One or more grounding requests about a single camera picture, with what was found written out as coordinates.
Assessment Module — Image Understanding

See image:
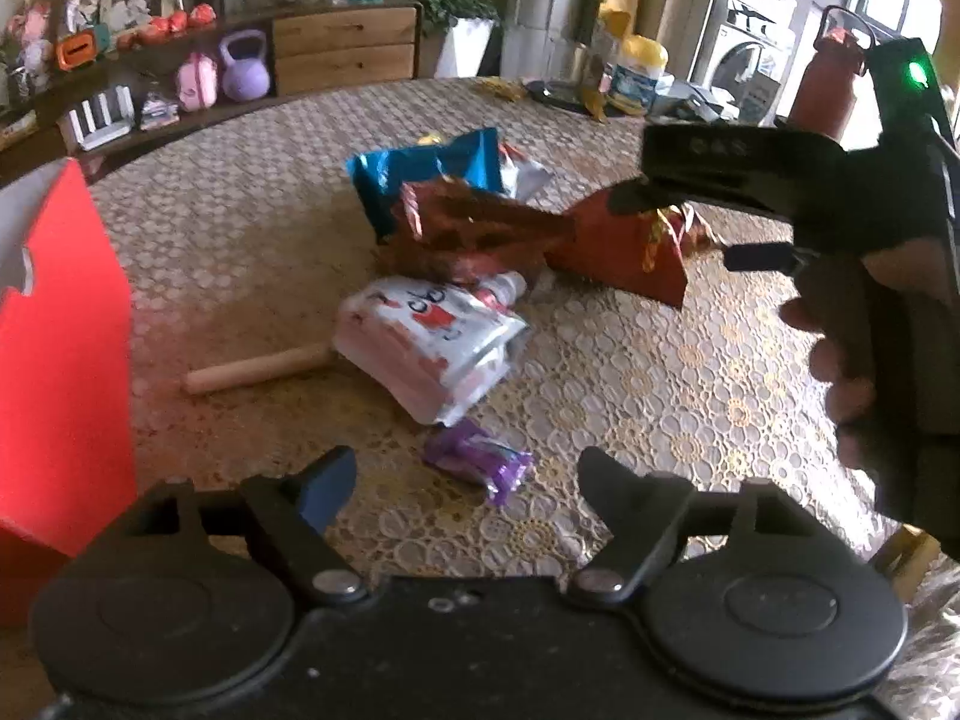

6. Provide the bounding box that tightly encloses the black plate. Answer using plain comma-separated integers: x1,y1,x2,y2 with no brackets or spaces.
524,78,610,111

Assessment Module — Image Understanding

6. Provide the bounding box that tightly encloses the white photo frame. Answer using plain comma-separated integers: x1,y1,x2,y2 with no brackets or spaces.
97,0,179,36

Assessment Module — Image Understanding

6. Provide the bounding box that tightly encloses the purple snack packet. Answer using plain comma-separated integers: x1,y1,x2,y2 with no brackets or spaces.
422,420,535,509

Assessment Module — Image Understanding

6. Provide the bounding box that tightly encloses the small picture booklet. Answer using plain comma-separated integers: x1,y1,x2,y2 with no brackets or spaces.
138,89,182,133

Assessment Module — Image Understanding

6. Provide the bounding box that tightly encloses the white slatted rack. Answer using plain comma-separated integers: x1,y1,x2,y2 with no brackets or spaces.
65,85,137,152

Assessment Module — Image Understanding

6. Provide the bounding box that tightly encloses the person's right hand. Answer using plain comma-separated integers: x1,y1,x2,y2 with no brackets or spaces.
780,236,946,466

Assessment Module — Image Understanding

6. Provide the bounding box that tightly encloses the orange box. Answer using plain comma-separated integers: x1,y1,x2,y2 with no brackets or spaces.
53,25,104,76

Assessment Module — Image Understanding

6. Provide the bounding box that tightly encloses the red thermos jug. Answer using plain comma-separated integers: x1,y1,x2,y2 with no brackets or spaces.
783,5,876,141

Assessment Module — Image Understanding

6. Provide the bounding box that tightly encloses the white washing machine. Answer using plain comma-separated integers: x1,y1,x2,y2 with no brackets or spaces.
688,0,797,126

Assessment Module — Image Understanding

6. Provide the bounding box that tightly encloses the wooden tv cabinet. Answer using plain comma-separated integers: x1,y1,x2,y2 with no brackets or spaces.
0,0,425,170

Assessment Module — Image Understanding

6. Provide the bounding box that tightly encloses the white plant pot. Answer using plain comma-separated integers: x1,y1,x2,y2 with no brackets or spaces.
434,15,501,80

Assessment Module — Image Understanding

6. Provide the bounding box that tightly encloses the purple kettlebell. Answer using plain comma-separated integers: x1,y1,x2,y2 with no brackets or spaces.
218,30,272,103

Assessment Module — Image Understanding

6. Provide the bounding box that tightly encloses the colourful candy packet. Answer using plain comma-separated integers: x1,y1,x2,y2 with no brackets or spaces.
651,204,715,257

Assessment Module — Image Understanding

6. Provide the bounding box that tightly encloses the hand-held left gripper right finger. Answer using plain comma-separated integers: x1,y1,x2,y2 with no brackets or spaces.
570,448,815,607

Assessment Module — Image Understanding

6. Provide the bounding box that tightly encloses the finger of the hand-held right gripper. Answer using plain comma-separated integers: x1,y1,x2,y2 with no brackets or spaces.
724,241,807,275
606,124,875,227

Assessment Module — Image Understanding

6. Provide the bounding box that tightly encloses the small yellow wrapper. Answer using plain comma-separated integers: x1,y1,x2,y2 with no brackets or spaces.
475,76,530,103

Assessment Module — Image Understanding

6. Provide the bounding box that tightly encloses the pile of papers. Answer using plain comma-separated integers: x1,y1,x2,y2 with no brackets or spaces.
643,78,752,126

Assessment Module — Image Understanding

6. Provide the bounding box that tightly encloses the white tower air conditioner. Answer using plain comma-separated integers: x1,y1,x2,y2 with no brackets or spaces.
500,0,595,77

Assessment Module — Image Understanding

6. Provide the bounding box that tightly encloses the red cardboard box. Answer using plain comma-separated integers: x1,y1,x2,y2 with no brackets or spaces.
0,156,141,631

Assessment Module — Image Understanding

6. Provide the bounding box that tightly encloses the wooden rolling pin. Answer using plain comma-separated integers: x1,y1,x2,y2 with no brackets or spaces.
183,343,336,396

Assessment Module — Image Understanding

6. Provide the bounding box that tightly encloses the white spouted pouch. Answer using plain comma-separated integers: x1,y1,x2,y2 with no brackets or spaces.
332,272,531,426

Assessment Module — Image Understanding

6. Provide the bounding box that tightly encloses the yellow lid jar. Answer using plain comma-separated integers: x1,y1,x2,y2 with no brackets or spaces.
605,34,670,119

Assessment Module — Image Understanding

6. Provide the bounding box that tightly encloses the blue snack bag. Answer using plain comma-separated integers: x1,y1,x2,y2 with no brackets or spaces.
347,127,503,242

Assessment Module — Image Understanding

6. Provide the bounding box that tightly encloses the yellow standing bag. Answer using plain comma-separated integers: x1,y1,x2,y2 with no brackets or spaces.
577,8,632,125

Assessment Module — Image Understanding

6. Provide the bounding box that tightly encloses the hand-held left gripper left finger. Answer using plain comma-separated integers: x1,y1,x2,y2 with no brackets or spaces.
142,446,368,608

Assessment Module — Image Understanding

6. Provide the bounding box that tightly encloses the brown red snack bag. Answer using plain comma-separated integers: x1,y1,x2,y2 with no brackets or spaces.
377,180,575,280

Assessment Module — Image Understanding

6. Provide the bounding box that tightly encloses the glass cup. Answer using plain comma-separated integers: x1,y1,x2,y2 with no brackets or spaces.
555,45,602,92

